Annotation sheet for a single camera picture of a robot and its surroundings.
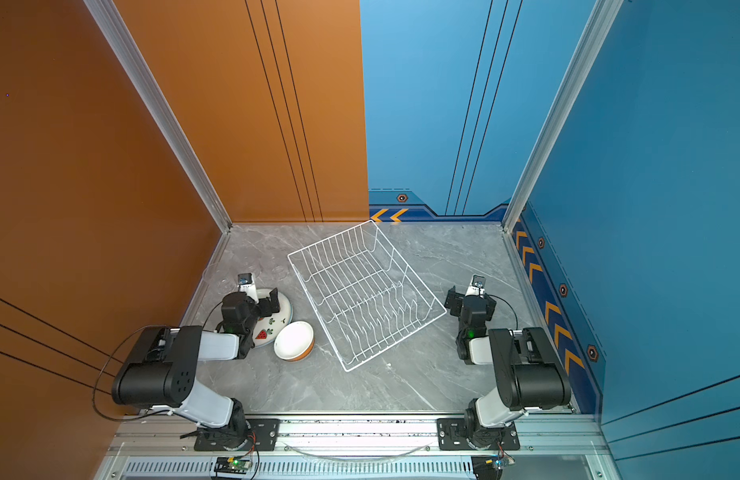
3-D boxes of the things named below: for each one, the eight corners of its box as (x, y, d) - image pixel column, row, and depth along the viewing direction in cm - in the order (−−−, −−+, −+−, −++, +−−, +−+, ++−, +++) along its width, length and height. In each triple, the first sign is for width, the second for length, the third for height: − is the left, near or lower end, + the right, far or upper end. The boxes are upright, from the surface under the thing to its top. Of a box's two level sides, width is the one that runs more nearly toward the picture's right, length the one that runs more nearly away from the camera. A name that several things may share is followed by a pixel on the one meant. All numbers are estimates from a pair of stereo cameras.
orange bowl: (276, 368, 85) (268, 358, 79) (284, 331, 93) (278, 320, 86) (314, 368, 85) (309, 358, 79) (319, 331, 93) (315, 320, 86)
